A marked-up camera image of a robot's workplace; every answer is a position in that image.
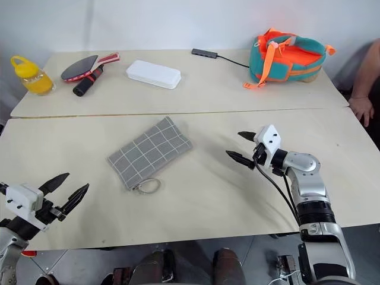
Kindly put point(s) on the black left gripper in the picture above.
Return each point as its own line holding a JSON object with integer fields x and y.
{"x": 47, "y": 212}

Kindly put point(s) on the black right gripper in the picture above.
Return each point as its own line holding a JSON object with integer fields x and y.
{"x": 259, "y": 153}

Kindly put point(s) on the bystander bare forearm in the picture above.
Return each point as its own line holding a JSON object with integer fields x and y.
{"x": 369, "y": 71}

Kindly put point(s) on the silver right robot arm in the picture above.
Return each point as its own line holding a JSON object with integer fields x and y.
{"x": 308, "y": 184}

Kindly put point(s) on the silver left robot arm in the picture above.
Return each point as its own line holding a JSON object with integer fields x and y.
{"x": 12, "y": 237}

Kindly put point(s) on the grey checked fabric pouch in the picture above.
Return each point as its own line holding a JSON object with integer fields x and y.
{"x": 150, "y": 153}

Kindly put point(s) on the bystander bare hand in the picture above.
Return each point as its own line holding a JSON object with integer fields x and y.
{"x": 362, "y": 108}

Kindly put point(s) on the small red object under table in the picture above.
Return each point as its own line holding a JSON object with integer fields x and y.
{"x": 28, "y": 253}

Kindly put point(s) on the teal and orange backpack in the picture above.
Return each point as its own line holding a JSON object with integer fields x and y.
{"x": 267, "y": 66}

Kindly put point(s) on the gray USB hub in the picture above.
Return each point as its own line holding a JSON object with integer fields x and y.
{"x": 204, "y": 52}

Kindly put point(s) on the yellow-capped juice bottle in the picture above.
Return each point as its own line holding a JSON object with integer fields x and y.
{"x": 32, "y": 80}

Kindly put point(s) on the white plastic box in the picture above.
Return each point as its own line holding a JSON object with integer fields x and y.
{"x": 153, "y": 74}

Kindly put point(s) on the dark rounded shape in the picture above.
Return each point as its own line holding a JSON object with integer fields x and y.
{"x": 228, "y": 265}

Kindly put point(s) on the black-faced table tennis paddle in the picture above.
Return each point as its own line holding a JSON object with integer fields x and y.
{"x": 78, "y": 66}

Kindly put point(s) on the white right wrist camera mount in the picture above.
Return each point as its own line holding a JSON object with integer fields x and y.
{"x": 270, "y": 139}

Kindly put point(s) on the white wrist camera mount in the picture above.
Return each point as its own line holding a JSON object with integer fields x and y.
{"x": 270, "y": 139}
{"x": 22, "y": 197}

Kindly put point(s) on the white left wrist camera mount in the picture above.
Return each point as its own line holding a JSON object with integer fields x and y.
{"x": 22, "y": 197}

